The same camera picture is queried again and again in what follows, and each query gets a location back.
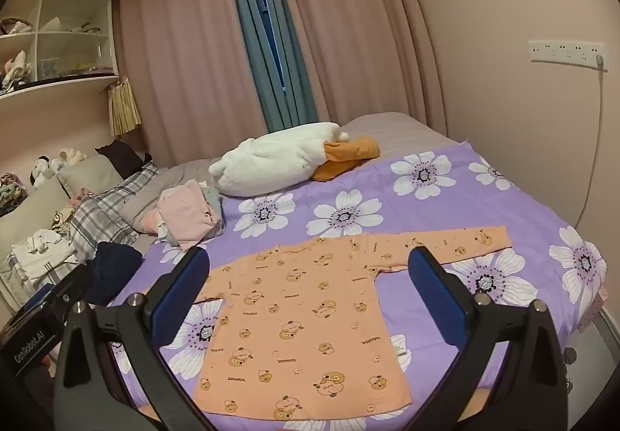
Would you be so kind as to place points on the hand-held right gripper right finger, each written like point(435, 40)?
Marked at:
point(436, 298)

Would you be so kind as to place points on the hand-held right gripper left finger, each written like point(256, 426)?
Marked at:
point(181, 288)

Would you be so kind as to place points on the orange printed long-sleeve shirt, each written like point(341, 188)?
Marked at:
point(300, 314)

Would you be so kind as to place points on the pile of pink folded clothes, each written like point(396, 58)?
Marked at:
point(186, 213)

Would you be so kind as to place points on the white folded clothes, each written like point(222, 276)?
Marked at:
point(41, 254)

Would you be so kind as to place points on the navy blue cloth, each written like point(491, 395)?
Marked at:
point(116, 268)

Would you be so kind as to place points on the purple floral blanket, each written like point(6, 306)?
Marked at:
point(436, 198)

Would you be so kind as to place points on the grey plaid blanket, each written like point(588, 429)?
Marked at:
point(109, 213)

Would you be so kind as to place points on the beige pillow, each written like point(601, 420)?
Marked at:
point(34, 213)
point(89, 174)

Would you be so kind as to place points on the dark brown pillow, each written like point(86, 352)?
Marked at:
point(118, 158)

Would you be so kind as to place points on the green knitted cloth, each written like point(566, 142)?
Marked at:
point(10, 193)

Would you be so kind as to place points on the white duck plush toy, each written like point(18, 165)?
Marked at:
point(271, 162)

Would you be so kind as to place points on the white and black plush dog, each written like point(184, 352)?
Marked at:
point(41, 169)

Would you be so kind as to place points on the pale plush toy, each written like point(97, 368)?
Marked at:
point(70, 156)

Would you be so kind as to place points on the yellow pleated cloth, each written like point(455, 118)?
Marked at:
point(124, 109)

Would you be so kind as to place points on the pink curtain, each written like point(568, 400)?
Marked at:
point(184, 63)
point(358, 33)

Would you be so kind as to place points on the teal curtain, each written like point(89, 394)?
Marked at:
point(286, 72)

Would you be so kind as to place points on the pale cloth bundle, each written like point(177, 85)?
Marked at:
point(17, 70)

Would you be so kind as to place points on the white wall shelf unit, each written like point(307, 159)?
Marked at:
point(72, 48)

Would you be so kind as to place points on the white wall socket strip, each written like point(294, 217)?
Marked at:
point(564, 52)

